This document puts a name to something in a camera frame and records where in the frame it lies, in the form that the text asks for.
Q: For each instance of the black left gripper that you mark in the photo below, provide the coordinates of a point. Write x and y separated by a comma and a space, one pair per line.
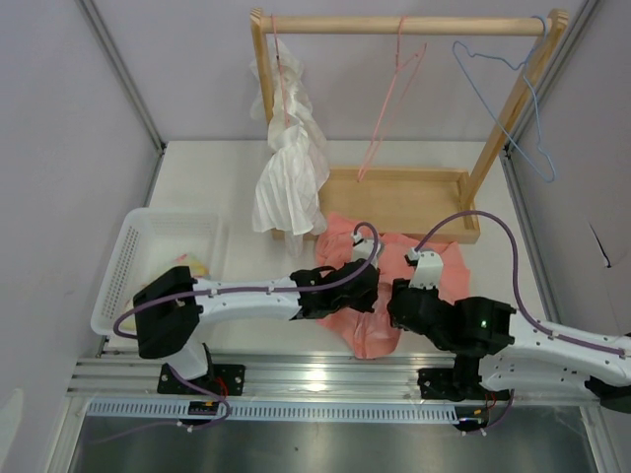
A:
366, 304

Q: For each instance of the empty pink wire hanger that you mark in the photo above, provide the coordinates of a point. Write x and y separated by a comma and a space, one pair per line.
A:
389, 113

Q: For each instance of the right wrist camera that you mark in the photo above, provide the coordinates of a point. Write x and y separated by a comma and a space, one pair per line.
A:
428, 268

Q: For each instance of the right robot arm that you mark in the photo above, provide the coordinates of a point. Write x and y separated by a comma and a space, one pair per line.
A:
498, 350

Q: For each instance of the white plastic basket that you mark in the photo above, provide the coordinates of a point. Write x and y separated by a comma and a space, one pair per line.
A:
148, 241

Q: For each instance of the pink skirt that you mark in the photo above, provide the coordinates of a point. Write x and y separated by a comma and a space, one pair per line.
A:
369, 335

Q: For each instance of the pastel floral cloth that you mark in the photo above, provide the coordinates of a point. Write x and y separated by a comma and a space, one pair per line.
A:
194, 266

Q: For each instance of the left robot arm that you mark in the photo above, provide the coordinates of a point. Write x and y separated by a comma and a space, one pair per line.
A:
305, 294

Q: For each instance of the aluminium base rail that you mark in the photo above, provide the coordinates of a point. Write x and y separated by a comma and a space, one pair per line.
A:
311, 388

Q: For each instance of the pink hanger with white garment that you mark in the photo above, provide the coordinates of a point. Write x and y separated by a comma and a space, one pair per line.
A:
287, 121

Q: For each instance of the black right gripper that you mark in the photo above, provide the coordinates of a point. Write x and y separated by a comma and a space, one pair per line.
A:
402, 283

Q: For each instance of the wooden clothes rack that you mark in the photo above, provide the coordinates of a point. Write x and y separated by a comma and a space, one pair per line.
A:
410, 201

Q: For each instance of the white garment on hanger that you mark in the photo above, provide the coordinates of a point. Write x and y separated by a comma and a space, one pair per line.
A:
286, 194

